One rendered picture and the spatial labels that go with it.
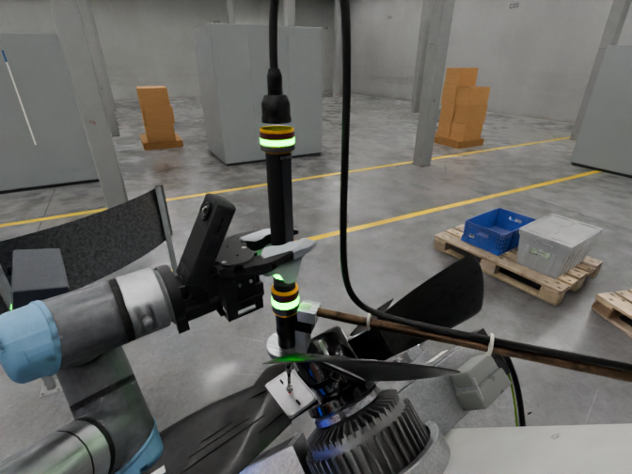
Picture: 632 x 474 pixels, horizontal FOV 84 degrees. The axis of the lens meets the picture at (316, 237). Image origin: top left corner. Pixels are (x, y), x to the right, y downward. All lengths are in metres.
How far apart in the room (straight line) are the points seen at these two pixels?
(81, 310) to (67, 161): 6.19
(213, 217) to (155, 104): 8.11
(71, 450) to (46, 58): 6.13
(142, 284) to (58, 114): 6.08
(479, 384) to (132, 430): 0.63
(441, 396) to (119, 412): 0.60
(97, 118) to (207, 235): 4.32
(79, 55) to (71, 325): 4.34
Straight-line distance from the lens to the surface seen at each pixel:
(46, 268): 1.19
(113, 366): 0.53
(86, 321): 0.43
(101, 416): 0.52
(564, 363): 0.58
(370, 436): 0.68
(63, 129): 6.50
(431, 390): 0.84
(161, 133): 8.60
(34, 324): 0.44
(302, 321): 0.56
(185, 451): 0.70
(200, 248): 0.44
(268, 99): 0.45
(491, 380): 0.87
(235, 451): 0.66
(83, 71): 4.69
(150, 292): 0.43
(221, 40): 6.56
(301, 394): 0.71
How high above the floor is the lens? 1.74
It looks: 27 degrees down
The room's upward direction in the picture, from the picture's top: straight up
